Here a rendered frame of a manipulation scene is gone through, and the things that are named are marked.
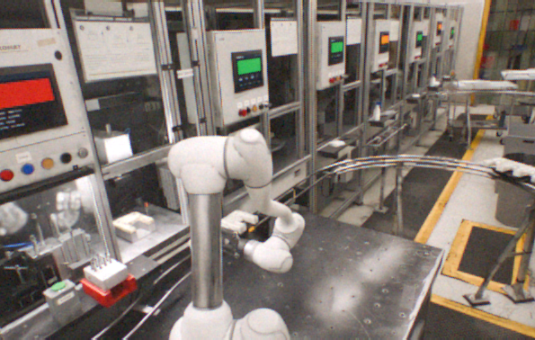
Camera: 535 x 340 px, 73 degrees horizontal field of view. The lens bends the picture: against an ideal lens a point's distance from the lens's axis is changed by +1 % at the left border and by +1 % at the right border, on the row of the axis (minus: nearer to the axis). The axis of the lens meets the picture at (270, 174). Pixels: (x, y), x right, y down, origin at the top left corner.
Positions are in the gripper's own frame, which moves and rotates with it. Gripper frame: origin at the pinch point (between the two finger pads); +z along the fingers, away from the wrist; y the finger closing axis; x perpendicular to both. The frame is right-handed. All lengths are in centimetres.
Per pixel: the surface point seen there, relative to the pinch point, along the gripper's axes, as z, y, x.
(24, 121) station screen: 15, 67, 58
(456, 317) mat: -95, -89, -112
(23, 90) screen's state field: 15, 76, 56
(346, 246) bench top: -42, -22, -56
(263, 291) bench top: -25.2, -22.4, -1.9
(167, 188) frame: 38.8, 14.0, -6.1
